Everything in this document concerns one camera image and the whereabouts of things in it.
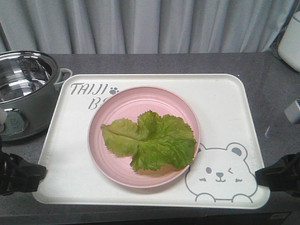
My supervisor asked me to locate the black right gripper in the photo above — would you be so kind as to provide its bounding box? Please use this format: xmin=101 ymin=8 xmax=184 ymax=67
xmin=255 ymin=152 xmax=300 ymax=196

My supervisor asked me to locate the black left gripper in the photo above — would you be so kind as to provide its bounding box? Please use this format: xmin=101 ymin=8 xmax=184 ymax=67
xmin=0 ymin=139 xmax=47 ymax=196

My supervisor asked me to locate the cream bear print tray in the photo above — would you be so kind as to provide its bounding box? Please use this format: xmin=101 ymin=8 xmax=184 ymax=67
xmin=33 ymin=74 xmax=270 ymax=209

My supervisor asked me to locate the green lettuce leaf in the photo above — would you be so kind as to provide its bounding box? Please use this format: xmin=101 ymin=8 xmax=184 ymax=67
xmin=101 ymin=110 xmax=197 ymax=172

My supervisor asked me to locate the pink round plate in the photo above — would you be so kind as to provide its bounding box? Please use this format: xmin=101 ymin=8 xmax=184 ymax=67
xmin=88 ymin=86 xmax=200 ymax=188

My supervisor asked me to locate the white appliance at right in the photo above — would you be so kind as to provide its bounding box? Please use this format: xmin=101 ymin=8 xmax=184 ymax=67
xmin=278 ymin=11 xmax=300 ymax=72

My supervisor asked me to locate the grey pleated curtain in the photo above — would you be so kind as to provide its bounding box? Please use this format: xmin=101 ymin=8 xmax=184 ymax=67
xmin=0 ymin=0 xmax=300 ymax=54

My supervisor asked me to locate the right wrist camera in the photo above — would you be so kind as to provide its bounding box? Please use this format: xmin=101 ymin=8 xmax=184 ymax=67
xmin=285 ymin=99 xmax=300 ymax=124

